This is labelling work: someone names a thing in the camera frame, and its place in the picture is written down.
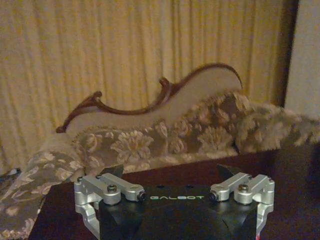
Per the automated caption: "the beige pleated curtain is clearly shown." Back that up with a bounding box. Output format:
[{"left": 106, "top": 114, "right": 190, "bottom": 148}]
[{"left": 0, "top": 0, "right": 288, "bottom": 173}]

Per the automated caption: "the carved wood frame chaise sofa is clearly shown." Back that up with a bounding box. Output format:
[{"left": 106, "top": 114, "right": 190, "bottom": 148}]
[{"left": 55, "top": 63, "right": 320, "bottom": 173}]

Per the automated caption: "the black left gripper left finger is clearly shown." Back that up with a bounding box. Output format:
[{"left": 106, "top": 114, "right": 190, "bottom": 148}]
[{"left": 73, "top": 164, "right": 147, "bottom": 240}]

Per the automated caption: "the floral patterned throw blanket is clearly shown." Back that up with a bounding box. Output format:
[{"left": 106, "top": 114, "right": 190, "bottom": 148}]
[{"left": 0, "top": 90, "right": 320, "bottom": 240}]

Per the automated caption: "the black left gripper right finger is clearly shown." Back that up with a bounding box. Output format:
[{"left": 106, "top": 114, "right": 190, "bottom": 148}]
[{"left": 209, "top": 164, "right": 276, "bottom": 237}]

